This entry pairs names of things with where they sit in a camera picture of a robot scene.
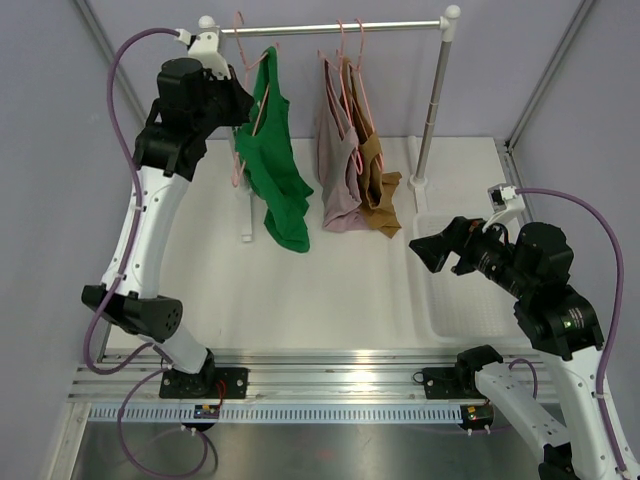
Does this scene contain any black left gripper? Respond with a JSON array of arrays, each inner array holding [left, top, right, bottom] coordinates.
[[192, 63, 254, 137]]

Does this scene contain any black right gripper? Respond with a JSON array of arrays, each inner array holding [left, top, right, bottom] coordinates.
[[409, 212, 534, 297]]

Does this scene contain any green tank top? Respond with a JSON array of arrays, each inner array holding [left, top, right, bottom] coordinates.
[[235, 46, 313, 253]]

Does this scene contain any pink hanger of green top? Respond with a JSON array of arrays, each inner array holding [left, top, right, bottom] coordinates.
[[230, 10, 281, 188]]

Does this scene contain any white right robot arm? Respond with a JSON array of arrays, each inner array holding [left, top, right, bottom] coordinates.
[[409, 216, 639, 479]]

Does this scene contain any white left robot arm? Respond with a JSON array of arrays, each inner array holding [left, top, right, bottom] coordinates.
[[81, 58, 254, 398]]

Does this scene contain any tan brown tank top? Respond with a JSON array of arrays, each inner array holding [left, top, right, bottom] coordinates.
[[344, 57, 402, 239]]

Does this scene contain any mauve pink tank top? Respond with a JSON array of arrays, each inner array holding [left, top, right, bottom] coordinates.
[[315, 59, 369, 233]]

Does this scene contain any pink hanger of mauve top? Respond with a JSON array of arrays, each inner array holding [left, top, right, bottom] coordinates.
[[317, 19, 363, 175]]

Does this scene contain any pink hanger of tan top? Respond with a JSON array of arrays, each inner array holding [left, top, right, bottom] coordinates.
[[355, 17, 385, 173]]

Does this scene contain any white plastic basket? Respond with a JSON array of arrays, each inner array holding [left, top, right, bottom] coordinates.
[[412, 211, 539, 346]]

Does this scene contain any white clothes rack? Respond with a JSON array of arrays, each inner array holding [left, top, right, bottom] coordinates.
[[198, 5, 461, 215]]

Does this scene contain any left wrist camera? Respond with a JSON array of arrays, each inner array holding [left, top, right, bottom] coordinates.
[[176, 27, 232, 80]]

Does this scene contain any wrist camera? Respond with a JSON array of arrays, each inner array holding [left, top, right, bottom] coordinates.
[[176, 27, 232, 80], [482, 184, 525, 232]]

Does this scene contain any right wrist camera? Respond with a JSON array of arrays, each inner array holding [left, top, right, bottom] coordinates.
[[482, 184, 525, 232]]

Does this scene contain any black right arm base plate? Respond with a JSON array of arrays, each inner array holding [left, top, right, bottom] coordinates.
[[412, 367, 484, 400]]

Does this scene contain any aluminium front rail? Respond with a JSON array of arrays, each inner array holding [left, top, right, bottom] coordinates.
[[66, 348, 559, 404]]

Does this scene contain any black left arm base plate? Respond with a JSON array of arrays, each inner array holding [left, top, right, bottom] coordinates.
[[159, 367, 249, 400]]

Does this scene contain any white slotted cable duct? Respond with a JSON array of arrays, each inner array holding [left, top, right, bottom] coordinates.
[[89, 402, 462, 425]]

